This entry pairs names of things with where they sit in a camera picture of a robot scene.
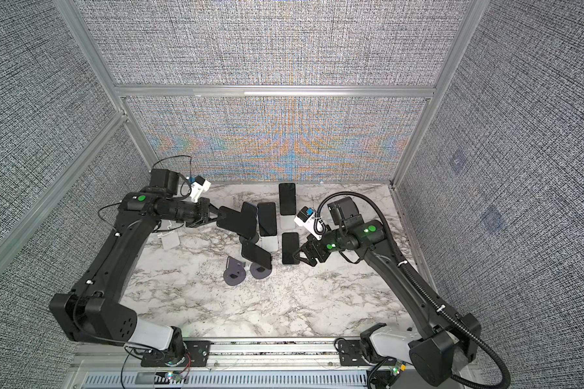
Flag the grey round stand left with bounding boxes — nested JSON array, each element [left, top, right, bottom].
[[223, 256, 247, 286]]

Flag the dark round stand centre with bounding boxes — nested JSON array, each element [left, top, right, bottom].
[[239, 233, 260, 245]]

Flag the white stand far left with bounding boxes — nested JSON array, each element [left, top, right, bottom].
[[157, 230, 180, 251]]

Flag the black phone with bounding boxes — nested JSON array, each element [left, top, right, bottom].
[[216, 206, 242, 235], [278, 183, 297, 216], [241, 242, 273, 270], [239, 202, 259, 238], [282, 232, 300, 265], [257, 202, 277, 238]]

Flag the grey round stand right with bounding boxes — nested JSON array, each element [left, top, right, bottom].
[[250, 264, 272, 280]]

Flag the aluminium front rail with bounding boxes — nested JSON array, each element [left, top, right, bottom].
[[62, 336, 483, 389]]

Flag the grey round stand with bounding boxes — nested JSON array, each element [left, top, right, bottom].
[[223, 256, 247, 286], [250, 264, 272, 280]]

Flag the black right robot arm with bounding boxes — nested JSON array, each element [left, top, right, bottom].
[[293, 191, 482, 388]]

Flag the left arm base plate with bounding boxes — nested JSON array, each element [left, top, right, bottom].
[[140, 340, 213, 369]]

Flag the white stand centre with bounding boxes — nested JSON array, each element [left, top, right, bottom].
[[260, 236, 279, 253]]

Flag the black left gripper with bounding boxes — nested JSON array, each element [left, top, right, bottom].
[[164, 198, 226, 228]]

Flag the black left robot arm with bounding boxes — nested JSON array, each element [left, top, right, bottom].
[[49, 170, 218, 366]]

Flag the white stand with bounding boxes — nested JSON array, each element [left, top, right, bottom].
[[157, 230, 180, 251], [279, 216, 297, 233], [260, 236, 279, 253]]

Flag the black phone back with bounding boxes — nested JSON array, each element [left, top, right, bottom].
[[278, 183, 297, 216]]

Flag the black corrugated cable conduit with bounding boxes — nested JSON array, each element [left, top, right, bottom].
[[315, 190, 512, 389]]

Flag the white stand back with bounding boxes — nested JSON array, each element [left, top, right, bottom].
[[279, 216, 297, 233]]

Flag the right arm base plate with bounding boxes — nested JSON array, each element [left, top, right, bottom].
[[334, 337, 371, 367]]

